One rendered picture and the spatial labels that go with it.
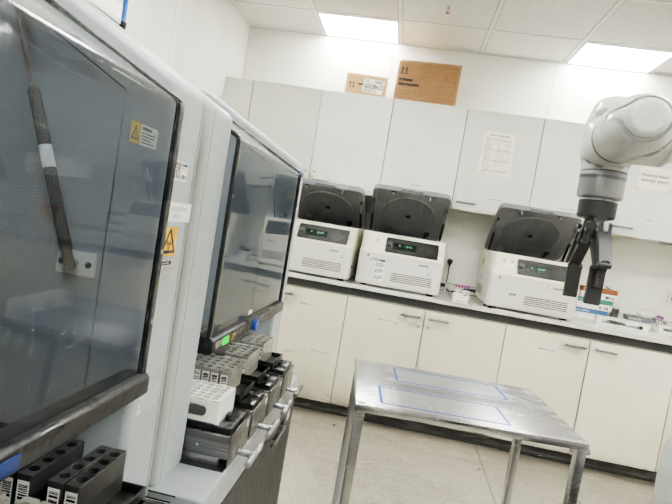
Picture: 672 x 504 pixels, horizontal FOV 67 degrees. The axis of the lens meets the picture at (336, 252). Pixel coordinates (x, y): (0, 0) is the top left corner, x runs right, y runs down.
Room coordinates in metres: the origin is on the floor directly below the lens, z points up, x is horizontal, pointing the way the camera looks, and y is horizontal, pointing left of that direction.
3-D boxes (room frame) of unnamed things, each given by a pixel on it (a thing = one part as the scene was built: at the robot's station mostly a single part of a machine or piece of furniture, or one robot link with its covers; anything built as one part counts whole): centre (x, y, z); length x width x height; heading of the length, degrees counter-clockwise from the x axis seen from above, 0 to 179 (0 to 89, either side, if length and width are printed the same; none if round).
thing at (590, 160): (1.08, -0.53, 1.54); 0.13 x 0.11 x 0.16; 167
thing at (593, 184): (1.09, -0.53, 1.43); 0.09 x 0.09 x 0.06
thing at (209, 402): (1.10, 0.32, 0.83); 0.30 x 0.10 x 0.06; 83
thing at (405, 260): (3.62, -0.46, 1.24); 0.62 x 0.56 x 0.69; 173
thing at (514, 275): (3.51, -1.31, 1.25); 0.62 x 0.56 x 0.69; 172
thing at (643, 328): (3.27, -1.87, 0.93); 0.30 x 0.10 x 0.06; 75
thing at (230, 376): (1.23, 0.20, 0.85); 0.12 x 0.02 x 0.06; 173
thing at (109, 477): (0.69, 0.27, 0.85); 0.12 x 0.02 x 0.06; 173
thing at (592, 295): (1.02, -0.52, 1.22); 0.03 x 0.01 x 0.07; 83
